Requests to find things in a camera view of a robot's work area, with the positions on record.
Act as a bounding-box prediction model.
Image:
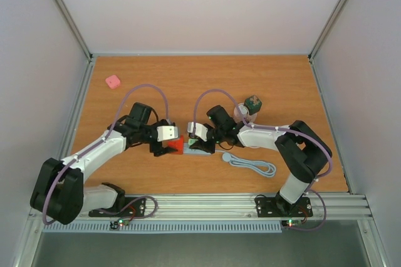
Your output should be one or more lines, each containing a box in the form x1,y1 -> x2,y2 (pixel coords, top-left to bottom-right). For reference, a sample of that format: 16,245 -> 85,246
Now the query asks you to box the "red cube plug adapter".
167,135 -> 184,155

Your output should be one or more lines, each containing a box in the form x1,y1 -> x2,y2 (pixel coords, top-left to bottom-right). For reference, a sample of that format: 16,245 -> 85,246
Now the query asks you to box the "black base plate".
254,194 -> 313,217
88,197 -> 146,217

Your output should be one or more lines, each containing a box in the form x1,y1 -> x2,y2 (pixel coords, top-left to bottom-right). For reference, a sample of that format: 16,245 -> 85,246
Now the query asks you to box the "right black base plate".
254,194 -> 313,217

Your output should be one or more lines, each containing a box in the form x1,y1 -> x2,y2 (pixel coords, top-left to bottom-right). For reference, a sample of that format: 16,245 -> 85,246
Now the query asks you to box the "pink cube plug adapter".
105,75 -> 121,90

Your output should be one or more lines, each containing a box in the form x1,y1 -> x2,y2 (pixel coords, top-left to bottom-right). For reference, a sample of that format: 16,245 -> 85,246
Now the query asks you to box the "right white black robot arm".
187,105 -> 333,216

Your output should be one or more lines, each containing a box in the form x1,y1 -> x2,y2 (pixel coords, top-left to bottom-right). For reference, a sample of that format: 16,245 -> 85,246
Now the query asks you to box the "light blue power strip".
183,143 -> 211,156

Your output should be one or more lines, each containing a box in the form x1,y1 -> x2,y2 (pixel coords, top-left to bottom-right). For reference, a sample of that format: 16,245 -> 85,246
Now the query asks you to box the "left small circuit board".
109,219 -> 130,231

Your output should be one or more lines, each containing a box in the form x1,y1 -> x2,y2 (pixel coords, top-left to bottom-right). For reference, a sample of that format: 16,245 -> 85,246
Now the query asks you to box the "aluminium front rail frame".
75,192 -> 373,221

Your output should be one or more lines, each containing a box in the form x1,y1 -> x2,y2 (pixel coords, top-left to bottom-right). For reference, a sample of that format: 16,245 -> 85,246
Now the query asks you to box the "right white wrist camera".
187,122 -> 209,142

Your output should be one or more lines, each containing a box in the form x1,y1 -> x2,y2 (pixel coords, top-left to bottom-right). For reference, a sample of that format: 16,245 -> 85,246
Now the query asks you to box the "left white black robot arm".
29,102 -> 179,225

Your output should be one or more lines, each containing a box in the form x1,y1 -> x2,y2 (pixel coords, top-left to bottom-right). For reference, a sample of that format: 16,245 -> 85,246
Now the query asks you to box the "right small circuit board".
281,219 -> 306,228

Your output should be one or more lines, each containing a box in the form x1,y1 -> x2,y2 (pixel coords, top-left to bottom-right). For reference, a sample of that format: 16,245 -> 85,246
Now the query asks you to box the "small circuit board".
109,219 -> 130,231
281,219 -> 306,228

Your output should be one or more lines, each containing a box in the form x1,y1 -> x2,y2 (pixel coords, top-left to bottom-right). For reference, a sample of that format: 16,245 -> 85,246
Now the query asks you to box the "dark green patterned cube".
244,95 -> 262,115

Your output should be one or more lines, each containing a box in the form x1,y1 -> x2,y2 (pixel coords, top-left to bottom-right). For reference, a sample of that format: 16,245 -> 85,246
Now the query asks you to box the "light blue coiled power cord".
211,150 -> 277,178

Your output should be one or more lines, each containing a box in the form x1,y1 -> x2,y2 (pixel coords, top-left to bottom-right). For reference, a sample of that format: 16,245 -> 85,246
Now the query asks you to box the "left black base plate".
88,197 -> 146,217

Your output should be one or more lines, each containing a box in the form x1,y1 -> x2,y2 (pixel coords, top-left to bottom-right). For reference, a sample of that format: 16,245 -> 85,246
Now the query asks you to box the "blue slotted cable duct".
43,220 -> 282,234

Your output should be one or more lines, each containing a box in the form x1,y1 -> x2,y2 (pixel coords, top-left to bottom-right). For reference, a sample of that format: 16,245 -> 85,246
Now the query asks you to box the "green small plug charger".
187,138 -> 197,146

